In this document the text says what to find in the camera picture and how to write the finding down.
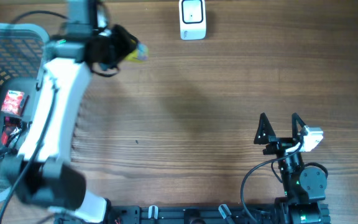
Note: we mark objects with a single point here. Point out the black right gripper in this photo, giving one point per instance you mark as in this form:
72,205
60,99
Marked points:
279,144

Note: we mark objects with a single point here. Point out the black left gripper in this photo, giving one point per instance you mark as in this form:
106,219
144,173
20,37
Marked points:
119,44

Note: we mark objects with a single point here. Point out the yellow lidded jar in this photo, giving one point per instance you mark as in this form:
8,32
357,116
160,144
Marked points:
140,54

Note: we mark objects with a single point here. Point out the red tissue pack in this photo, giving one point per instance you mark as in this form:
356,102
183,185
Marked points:
13,102

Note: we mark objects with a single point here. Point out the hex wrench set package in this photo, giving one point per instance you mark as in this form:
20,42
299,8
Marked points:
12,127

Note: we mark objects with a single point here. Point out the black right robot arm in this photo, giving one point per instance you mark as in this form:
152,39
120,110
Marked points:
304,184

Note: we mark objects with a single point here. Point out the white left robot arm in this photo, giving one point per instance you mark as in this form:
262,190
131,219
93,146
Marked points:
40,174

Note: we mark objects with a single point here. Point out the white barcode scanner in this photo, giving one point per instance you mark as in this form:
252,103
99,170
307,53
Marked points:
192,19

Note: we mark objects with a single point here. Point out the grey plastic laundry basket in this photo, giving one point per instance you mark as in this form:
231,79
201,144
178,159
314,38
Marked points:
21,49

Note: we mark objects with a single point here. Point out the black snack packet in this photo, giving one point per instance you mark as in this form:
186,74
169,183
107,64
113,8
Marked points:
7,151

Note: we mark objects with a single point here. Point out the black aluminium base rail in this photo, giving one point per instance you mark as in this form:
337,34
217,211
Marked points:
263,213

